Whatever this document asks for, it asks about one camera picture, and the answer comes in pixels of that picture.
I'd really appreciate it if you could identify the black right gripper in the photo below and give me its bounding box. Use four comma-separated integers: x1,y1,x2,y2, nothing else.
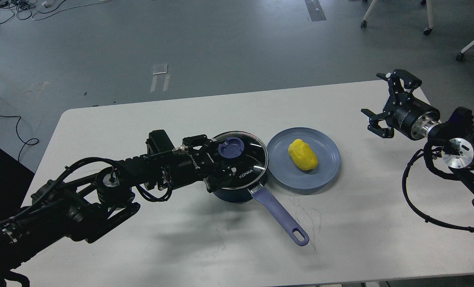
361,69,440,140

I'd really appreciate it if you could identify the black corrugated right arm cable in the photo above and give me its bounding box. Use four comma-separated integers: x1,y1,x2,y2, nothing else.
401,138,474,234

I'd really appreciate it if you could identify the black box at left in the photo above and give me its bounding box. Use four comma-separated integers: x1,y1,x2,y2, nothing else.
0,149,35,221

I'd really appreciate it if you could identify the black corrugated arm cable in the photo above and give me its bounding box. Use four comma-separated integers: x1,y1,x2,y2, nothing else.
401,138,474,234
135,181,174,203

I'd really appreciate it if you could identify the glass pot lid blue knob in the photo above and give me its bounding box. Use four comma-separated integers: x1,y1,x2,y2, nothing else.
211,131,269,190

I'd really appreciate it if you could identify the dark blue saucepan purple handle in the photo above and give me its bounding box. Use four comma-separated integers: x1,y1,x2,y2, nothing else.
211,131,310,247

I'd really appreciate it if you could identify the tangled cables and power strip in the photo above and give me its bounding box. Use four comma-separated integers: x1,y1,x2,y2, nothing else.
0,0,112,26

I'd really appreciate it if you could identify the blue round plate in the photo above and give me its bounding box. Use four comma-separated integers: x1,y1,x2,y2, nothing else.
267,127,341,191

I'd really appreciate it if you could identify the yellow potato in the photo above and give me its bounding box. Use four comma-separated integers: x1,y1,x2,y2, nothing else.
288,138,318,171

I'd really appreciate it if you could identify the white chair leg with caster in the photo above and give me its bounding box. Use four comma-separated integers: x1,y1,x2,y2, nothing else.
421,0,435,36
360,0,379,28

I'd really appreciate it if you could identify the black cable on floor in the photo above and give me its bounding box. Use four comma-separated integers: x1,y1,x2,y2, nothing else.
0,91,40,162

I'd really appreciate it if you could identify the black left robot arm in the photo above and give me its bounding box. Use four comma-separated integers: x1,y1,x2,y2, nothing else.
0,130,237,287

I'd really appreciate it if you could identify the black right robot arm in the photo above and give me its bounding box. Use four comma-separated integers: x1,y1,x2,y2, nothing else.
361,69,474,207

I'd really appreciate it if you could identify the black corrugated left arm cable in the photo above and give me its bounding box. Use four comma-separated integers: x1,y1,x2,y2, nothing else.
135,181,174,203

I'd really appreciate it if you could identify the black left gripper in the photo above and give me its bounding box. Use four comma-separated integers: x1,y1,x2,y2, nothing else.
167,135,237,193

